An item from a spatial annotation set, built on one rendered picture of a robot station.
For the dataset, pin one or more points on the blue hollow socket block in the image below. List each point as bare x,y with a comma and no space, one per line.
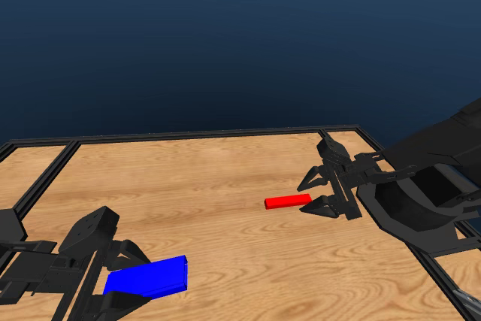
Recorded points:
150,277

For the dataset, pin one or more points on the thin red peg bar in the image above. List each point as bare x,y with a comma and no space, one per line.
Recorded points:
287,201

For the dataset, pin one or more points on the black table frame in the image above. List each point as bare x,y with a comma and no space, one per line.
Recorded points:
188,135

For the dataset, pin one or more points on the silver aluminium rail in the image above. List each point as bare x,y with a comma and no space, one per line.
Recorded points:
469,301

